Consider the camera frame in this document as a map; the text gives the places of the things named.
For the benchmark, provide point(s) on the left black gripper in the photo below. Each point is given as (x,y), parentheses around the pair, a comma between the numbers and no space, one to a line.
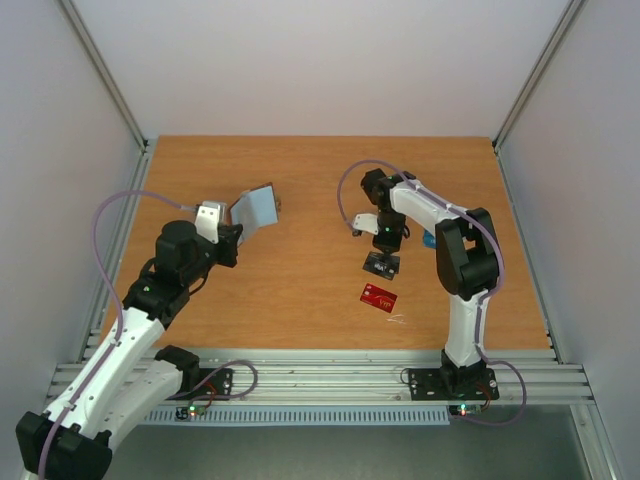
(229,234)

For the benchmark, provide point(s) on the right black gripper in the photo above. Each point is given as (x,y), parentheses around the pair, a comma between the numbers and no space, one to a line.
(381,265)

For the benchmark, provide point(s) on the blue VIP card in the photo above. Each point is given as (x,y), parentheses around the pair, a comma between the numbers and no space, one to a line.
(382,265)
(429,240)

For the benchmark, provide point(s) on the red VIP card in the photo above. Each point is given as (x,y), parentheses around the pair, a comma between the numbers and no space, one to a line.
(379,298)

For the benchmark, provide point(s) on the brown leather card holder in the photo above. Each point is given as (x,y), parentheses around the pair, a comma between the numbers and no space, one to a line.
(255,209)

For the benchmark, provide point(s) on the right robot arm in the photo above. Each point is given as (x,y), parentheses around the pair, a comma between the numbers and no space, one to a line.
(468,263)

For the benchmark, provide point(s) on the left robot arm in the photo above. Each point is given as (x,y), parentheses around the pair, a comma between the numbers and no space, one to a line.
(78,433)

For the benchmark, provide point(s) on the left circuit board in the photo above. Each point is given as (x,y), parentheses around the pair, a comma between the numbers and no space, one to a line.
(190,412)

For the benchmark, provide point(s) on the circuit board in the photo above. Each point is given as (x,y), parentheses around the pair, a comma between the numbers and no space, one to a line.
(465,410)
(190,412)

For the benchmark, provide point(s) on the right circuit board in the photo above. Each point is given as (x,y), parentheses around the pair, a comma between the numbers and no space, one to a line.
(465,410)

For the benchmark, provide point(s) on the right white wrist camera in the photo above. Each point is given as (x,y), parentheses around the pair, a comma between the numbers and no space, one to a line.
(365,223)

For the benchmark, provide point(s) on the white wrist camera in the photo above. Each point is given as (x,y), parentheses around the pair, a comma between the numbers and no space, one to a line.
(209,216)
(365,223)

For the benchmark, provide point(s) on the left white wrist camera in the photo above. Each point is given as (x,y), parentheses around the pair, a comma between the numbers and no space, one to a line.
(209,216)

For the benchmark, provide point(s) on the left aluminium corner post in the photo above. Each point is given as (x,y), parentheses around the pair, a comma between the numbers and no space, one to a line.
(87,43)

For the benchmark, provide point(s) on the aluminium corner post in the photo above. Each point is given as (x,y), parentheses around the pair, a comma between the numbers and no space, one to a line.
(87,43)
(569,15)

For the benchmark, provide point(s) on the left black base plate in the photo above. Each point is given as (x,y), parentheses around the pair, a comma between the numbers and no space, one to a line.
(205,384)

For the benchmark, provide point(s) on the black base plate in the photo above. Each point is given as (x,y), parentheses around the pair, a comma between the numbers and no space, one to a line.
(205,384)
(430,384)

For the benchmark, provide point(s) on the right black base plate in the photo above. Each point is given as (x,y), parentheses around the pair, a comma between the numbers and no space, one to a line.
(430,384)

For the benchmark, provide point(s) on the grey slotted cable duct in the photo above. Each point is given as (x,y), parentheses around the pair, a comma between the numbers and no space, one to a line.
(285,416)

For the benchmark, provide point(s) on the right aluminium corner post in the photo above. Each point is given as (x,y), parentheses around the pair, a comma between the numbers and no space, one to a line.
(569,15)

